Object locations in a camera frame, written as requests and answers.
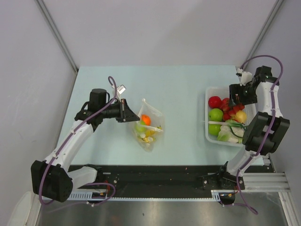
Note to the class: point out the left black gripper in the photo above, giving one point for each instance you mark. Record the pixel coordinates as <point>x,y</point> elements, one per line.
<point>125,114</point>

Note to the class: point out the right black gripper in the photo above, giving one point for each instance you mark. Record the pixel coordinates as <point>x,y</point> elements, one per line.
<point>236,89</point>

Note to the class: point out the red strawberry bunch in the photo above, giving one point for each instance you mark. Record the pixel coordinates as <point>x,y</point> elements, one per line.
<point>230,112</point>

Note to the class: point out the orange fruit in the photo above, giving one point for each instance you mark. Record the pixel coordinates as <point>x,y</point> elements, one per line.
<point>146,119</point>

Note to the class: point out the green pear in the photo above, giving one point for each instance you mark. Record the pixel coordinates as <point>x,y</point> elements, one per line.
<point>140,127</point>

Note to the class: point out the clear zip top bag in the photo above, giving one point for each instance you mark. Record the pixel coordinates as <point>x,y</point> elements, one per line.
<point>157,119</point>

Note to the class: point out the yellow banana bunch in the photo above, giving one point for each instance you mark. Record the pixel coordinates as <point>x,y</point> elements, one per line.
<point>149,136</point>

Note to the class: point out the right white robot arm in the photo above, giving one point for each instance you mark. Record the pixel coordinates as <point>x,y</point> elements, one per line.
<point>266,130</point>

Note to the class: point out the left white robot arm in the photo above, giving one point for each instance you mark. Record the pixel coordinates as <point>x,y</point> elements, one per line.
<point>50,177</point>

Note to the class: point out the white plastic basket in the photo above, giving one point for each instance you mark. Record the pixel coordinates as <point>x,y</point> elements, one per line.
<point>223,92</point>

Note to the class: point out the yellow pear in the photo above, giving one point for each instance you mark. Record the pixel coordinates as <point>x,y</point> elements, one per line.
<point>241,117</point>

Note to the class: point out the red apple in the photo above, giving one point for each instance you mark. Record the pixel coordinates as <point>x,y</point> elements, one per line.
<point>214,102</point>

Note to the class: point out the green apple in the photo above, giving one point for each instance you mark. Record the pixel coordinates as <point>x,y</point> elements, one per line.
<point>214,129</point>
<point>215,115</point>

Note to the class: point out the green onion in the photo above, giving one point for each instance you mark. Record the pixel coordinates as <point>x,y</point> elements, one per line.
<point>228,123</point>

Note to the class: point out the white green cabbage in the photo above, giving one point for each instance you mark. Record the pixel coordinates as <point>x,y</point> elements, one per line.
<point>230,134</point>

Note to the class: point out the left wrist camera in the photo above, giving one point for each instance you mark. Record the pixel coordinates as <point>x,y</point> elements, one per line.
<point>119,91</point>

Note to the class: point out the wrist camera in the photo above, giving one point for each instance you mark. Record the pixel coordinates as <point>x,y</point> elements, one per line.
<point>244,77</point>
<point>119,91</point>

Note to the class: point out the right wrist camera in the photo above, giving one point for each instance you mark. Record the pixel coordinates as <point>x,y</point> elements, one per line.
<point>244,77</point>

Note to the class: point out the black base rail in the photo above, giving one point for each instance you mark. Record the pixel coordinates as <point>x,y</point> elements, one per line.
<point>165,182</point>

